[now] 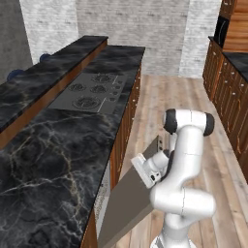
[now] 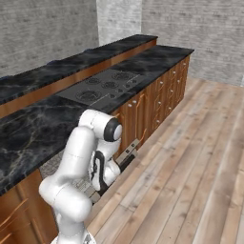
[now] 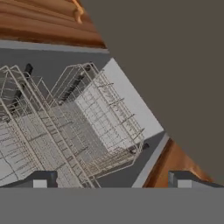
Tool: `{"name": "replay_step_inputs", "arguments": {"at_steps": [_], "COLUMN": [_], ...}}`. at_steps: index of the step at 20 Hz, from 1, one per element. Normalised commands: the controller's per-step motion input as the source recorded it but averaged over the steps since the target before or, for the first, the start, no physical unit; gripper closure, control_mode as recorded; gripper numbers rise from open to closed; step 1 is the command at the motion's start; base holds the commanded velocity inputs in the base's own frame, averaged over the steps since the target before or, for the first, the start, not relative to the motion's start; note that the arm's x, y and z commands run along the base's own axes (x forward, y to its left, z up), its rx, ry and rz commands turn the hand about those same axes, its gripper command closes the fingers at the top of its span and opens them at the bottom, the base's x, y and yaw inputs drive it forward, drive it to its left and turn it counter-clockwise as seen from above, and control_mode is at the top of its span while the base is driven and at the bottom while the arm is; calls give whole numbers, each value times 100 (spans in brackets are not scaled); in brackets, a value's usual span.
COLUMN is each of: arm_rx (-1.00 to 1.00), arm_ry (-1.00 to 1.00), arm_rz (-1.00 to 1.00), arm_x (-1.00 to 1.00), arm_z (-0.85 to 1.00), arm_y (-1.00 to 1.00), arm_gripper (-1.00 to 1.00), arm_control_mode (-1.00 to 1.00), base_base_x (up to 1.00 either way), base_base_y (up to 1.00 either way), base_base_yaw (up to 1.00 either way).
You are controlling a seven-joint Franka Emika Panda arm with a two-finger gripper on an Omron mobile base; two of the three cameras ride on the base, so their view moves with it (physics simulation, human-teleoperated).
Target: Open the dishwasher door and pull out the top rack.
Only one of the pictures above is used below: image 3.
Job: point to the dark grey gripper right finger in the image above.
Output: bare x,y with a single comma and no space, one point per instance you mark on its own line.
183,178

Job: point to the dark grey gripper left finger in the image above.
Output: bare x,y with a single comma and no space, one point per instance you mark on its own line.
43,177

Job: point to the grey dishwasher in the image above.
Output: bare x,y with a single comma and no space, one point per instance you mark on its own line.
58,58

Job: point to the wooden cupboard side panel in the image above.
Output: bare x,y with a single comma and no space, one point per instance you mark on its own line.
178,159

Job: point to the wooden cupboard front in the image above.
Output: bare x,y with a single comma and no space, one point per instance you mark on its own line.
35,20

